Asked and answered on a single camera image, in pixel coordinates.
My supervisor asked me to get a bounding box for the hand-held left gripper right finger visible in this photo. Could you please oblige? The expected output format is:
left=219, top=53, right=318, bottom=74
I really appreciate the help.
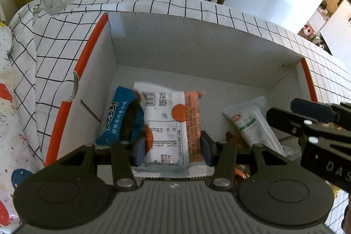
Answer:
left=201, top=130, right=295, bottom=191

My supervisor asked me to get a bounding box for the white cardboard box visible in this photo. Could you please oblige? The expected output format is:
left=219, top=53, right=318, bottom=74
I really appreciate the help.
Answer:
left=44, top=11, right=319, bottom=182

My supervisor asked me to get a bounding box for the row of shoes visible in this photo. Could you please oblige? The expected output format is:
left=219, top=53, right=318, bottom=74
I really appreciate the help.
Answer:
left=302, top=23, right=325, bottom=48

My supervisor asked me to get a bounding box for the blue snack packet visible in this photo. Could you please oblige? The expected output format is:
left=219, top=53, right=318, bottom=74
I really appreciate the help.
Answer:
left=95, top=85, right=145, bottom=146

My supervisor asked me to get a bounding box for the colourful printed cloth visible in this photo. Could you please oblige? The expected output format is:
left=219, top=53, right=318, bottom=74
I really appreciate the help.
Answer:
left=0, top=21, right=44, bottom=234

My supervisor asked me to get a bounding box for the white orange snack packet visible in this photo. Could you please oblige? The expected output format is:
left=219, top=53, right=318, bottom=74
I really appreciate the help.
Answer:
left=133, top=81, right=217, bottom=179

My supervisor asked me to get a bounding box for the white green snack packet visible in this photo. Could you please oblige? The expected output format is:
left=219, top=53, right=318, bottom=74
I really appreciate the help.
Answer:
left=222, top=95, right=295, bottom=160

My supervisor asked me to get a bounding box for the checkered tablecloth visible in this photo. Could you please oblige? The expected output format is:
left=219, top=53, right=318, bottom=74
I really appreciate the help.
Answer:
left=8, top=0, right=351, bottom=234

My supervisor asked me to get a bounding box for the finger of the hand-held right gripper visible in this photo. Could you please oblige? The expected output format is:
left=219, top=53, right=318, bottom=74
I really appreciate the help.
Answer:
left=291, top=98, right=340, bottom=123
left=265, top=108, right=320, bottom=141

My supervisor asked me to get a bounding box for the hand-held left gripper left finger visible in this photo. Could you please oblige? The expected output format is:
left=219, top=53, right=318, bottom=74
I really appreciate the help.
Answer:
left=56, top=137, right=146, bottom=192

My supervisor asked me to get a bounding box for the orange candy wrapper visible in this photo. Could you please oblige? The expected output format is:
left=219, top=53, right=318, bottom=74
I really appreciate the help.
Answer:
left=234, top=164, right=251, bottom=182

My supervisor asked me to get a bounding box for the white hallway cabinet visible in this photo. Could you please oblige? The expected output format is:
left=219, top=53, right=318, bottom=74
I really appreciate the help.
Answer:
left=318, top=0, right=351, bottom=56

